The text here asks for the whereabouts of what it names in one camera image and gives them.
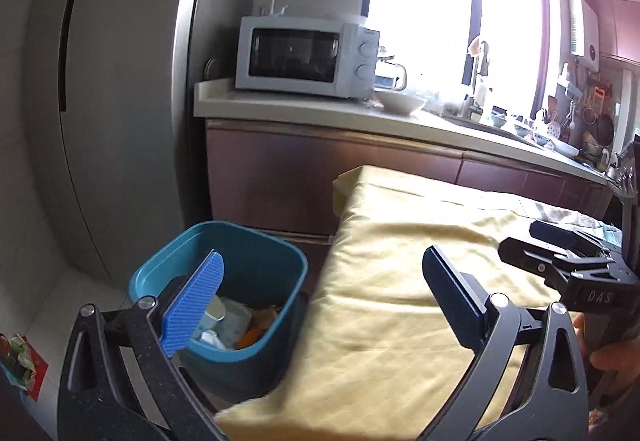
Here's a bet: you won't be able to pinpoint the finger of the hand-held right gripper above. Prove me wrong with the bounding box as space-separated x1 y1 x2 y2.
529 219 622 263
497 236 617 293

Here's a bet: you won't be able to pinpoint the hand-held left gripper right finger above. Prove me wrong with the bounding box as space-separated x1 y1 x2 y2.
422 245 588 441

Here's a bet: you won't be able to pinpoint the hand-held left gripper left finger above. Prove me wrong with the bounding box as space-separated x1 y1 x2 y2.
56 248 226 441

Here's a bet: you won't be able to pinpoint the white tissue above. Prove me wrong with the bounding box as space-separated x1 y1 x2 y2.
197 328 226 350

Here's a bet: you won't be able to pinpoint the paper cup with teal dots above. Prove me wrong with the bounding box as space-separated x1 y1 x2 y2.
197 296 254 348

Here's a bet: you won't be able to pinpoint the orange peel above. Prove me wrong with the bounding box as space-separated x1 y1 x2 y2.
235 306 281 351

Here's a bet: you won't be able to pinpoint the blue plastic trash bin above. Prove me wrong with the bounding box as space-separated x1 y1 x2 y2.
129 221 308 403

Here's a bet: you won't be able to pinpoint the person's right hand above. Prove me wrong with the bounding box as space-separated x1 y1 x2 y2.
571 312 640 387

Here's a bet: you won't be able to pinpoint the yellow and teal patterned tablecloth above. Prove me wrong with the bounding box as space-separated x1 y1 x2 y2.
215 165 626 441

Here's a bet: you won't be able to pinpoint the wide white bowl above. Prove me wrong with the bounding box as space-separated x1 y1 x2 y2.
547 140 584 158

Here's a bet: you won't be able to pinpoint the dark hanging pan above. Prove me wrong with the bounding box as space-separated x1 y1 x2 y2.
597 113 615 147

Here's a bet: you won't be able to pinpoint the kitchen sink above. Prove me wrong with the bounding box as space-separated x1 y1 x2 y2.
444 113 517 138

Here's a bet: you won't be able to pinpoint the white vertical pipe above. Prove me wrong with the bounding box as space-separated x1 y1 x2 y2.
614 70 634 156

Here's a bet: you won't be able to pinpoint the brown lower kitchen cabinets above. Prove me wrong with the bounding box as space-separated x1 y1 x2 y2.
205 118 614 243

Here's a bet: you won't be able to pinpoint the pile of clear plastic bags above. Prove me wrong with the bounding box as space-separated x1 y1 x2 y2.
422 93 469 118

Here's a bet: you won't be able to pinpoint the metal kitchen faucet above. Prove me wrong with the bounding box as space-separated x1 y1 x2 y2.
470 38 494 114

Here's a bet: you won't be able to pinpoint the red and green packet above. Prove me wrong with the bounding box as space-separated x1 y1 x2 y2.
0 332 49 405

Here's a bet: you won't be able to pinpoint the white water heater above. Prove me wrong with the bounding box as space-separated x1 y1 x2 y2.
568 0 600 72

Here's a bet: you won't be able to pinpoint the pale kitchen countertop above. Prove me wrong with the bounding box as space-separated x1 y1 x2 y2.
194 80 621 187

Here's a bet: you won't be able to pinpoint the grey refrigerator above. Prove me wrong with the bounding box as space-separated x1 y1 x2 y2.
0 0 236 283

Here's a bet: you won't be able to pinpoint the glass kettle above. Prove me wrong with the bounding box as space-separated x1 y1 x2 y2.
372 53 409 92

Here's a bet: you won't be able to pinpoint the dark framed window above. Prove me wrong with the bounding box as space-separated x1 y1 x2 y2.
367 0 557 122

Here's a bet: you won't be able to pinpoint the white microwave oven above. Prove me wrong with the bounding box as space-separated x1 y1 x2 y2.
235 16 381 100

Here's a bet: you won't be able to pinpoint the brown wall cabinet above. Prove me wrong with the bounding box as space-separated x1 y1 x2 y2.
595 0 640 68

